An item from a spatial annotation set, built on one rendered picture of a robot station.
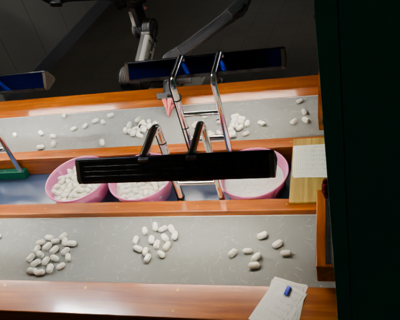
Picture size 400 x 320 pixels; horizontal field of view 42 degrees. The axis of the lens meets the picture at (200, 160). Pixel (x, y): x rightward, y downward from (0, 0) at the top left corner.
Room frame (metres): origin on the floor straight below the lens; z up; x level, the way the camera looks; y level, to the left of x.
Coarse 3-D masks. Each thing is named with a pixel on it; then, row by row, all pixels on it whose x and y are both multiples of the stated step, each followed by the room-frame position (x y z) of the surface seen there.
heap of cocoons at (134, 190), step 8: (120, 184) 1.57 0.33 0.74; (128, 184) 1.57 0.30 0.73; (136, 184) 1.57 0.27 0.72; (144, 184) 1.55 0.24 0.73; (152, 184) 1.52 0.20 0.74; (160, 184) 1.51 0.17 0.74; (120, 192) 1.52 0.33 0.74; (128, 192) 1.52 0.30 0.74; (136, 192) 1.50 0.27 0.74; (144, 192) 1.48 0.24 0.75; (152, 192) 1.47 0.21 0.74; (120, 200) 1.49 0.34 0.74
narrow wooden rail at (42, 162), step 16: (176, 144) 1.69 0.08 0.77; (224, 144) 1.60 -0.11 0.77; (240, 144) 1.58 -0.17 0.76; (256, 144) 1.55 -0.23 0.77; (272, 144) 1.52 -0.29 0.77; (288, 144) 1.50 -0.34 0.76; (0, 160) 1.94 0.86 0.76; (32, 160) 1.88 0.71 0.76; (48, 160) 1.85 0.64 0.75; (64, 160) 1.82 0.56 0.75; (288, 160) 1.49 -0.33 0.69
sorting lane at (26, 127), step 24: (312, 96) 1.78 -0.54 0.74; (0, 120) 2.32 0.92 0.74; (24, 120) 2.26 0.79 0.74; (48, 120) 2.19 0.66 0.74; (72, 120) 2.13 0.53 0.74; (120, 120) 2.02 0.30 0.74; (168, 120) 1.91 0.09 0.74; (192, 120) 1.86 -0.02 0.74; (216, 120) 1.81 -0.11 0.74; (264, 120) 1.72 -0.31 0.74; (288, 120) 1.67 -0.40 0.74; (312, 120) 1.63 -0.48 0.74; (0, 144) 2.10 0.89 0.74; (24, 144) 2.05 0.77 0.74; (48, 144) 1.99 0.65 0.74; (72, 144) 1.94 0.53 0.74; (96, 144) 1.89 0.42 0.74; (120, 144) 1.83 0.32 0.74
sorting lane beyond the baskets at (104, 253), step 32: (0, 224) 1.54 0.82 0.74; (32, 224) 1.49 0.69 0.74; (64, 224) 1.44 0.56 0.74; (96, 224) 1.39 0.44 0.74; (128, 224) 1.35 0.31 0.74; (160, 224) 1.30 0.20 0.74; (192, 224) 1.26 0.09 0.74; (224, 224) 1.22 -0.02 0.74; (256, 224) 1.18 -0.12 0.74; (288, 224) 1.14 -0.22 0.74; (0, 256) 1.37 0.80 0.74; (64, 256) 1.28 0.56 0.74; (96, 256) 1.24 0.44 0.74; (128, 256) 1.20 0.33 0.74; (192, 256) 1.12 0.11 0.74; (224, 256) 1.08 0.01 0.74; (288, 256) 1.01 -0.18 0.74
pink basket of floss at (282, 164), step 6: (240, 150) 1.53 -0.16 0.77; (282, 156) 1.44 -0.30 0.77; (282, 162) 1.43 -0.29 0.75; (282, 168) 1.42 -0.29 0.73; (288, 168) 1.36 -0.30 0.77; (222, 180) 1.44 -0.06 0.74; (222, 186) 1.40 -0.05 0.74; (282, 186) 1.32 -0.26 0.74; (228, 192) 1.33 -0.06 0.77; (270, 192) 1.27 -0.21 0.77; (276, 192) 1.30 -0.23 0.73; (234, 198) 1.32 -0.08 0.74; (240, 198) 1.29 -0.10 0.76; (246, 198) 1.28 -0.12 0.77; (252, 198) 1.27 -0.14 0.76; (258, 198) 1.28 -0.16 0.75; (264, 198) 1.28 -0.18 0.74; (270, 198) 1.30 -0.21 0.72; (276, 198) 1.32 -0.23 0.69
